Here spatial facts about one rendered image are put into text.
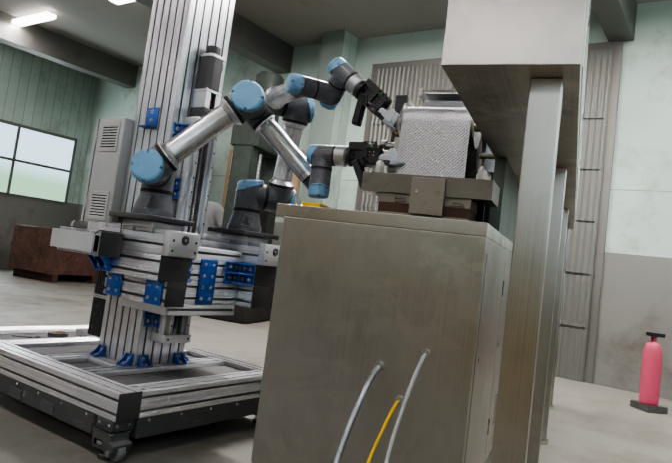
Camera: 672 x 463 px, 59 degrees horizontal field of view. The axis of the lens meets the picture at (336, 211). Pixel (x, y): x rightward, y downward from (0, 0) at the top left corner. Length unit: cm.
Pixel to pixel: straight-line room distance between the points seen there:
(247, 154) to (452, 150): 425
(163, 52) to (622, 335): 421
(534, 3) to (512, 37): 7
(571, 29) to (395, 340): 97
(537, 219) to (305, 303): 89
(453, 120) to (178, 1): 133
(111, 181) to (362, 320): 137
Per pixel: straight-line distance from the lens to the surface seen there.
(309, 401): 186
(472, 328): 170
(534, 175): 118
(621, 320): 549
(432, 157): 202
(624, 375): 551
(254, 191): 261
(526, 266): 117
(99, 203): 274
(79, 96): 1038
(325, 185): 210
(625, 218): 554
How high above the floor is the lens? 74
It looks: 5 degrees up
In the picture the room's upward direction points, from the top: 7 degrees clockwise
